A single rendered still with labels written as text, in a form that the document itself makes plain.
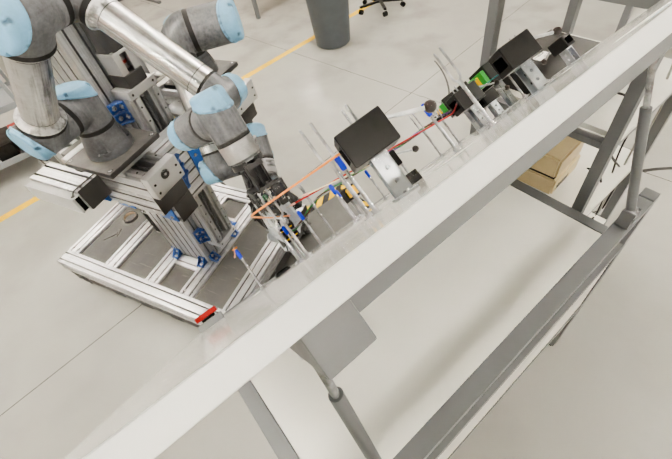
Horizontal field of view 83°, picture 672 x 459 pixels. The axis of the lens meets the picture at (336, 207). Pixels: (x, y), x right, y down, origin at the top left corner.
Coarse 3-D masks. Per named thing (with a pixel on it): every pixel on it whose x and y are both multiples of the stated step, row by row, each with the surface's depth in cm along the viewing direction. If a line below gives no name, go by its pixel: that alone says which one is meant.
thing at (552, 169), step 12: (564, 144) 143; (576, 144) 144; (552, 156) 140; (564, 156) 140; (576, 156) 151; (540, 168) 146; (552, 168) 142; (564, 168) 146; (528, 180) 154; (540, 180) 149; (552, 180) 146; (552, 192) 150
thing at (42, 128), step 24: (0, 0) 68; (24, 0) 71; (48, 0) 74; (0, 24) 69; (24, 24) 71; (48, 24) 75; (0, 48) 73; (24, 48) 74; (48, 48) 79; (24, 72) 82; (48, 72) 86; (24, 96) 89; (48, 96) 92; (24, 120) 97; (48, 120) 98; (72, 120) 109; (24, 144) 102; (48, 144) 104
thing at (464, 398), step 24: (648, 192) 104; (624, 216) 96; (600, 240) 97; (624, 240) 116; (576, 264) 93; (552, 288) 90; (576, 288) 90; (552, 312) 86; (528, 336) 83; (504, 360) 81; (480, 384) 78; (456, 408) 76; (432, 432) 74; (408, 456) 72
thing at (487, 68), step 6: (486, 66) 108; (474, 72) 111; (486, 72) 107; (492, 72) 108; (498, 78) 108; (492, 84) 108; (498, 84) 111; (504, 84) 111; (486, 90) 111; (504, 90) 110; (504, 96) 112; (510, 96) 110; (510, 102) 112; (516, 102) 109
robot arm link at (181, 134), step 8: (176, 120) 81; (184, 120) 78; (168, 128) 82; (176, 128) 80; (184, 128) 78; (192, 128) 76; (168, 136) 82; (176, 136) 80; (184, 136) 79; (192, 136) 78; (176, 144) 82; (184, 144) 81; (192, 144) 81; (200, 144) 81
